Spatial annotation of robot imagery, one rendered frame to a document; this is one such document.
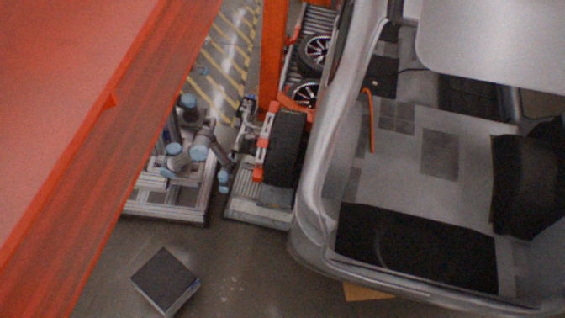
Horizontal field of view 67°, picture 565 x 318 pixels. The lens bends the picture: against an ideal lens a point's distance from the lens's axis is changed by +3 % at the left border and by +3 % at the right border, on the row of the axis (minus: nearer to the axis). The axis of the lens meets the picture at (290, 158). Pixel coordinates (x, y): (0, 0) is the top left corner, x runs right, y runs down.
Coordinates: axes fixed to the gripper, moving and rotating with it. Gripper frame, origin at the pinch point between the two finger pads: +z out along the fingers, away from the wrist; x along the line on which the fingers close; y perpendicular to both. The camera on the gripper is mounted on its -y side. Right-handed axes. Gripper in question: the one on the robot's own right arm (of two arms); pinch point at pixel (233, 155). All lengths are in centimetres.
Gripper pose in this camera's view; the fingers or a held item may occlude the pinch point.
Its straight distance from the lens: 344.5
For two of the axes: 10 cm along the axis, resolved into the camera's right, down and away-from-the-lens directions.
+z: 1.4, -8.2, 5.6
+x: -9.8, -1.7, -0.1
